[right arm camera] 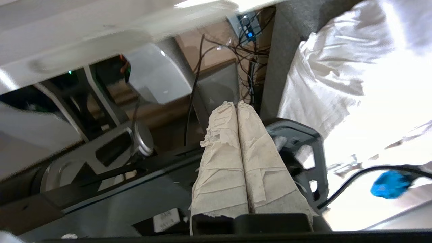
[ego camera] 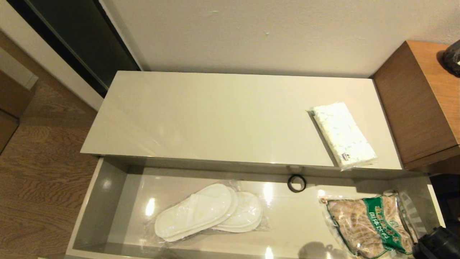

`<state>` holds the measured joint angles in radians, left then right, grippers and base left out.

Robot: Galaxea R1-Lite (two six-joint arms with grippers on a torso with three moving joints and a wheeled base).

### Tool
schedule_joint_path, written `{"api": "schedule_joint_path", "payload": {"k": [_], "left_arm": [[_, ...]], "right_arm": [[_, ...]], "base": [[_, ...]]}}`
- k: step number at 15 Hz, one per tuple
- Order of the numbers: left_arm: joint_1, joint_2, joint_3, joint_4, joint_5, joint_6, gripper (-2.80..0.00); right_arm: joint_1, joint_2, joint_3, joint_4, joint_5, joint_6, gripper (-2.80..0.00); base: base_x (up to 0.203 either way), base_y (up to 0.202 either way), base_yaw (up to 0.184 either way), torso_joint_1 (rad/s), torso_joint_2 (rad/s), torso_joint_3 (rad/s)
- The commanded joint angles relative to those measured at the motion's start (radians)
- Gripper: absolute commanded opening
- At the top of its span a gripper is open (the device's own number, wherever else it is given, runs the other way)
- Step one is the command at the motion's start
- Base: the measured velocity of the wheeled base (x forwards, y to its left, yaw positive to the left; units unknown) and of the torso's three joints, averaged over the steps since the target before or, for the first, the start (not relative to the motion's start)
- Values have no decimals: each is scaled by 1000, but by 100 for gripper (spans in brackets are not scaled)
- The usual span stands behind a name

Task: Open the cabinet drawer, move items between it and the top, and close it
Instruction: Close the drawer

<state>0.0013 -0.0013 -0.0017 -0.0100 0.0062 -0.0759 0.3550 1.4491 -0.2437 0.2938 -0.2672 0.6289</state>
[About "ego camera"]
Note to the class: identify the tissue pack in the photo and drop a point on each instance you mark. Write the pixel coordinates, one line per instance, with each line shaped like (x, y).
(341, 133)

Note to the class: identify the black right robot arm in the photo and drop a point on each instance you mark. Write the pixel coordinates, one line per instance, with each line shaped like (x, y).
(438, 244)

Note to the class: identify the white slippers in plastic bag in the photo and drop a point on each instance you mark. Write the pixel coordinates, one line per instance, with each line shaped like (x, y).
(201, 212)

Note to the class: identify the snack bag with green label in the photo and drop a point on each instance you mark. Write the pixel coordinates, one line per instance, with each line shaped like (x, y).
(370, 223)

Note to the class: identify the dark sliding door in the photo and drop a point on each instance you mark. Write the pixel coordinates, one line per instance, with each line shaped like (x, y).
(82, 43)

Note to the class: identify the brown wooden side cabinet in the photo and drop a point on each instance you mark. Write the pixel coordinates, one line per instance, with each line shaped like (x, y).
(420, 108)

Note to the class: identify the brown wooden furniture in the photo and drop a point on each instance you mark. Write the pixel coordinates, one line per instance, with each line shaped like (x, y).
(10, 97)

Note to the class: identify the dark round ornament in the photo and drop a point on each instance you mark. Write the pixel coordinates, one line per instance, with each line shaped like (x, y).
(452, 59)

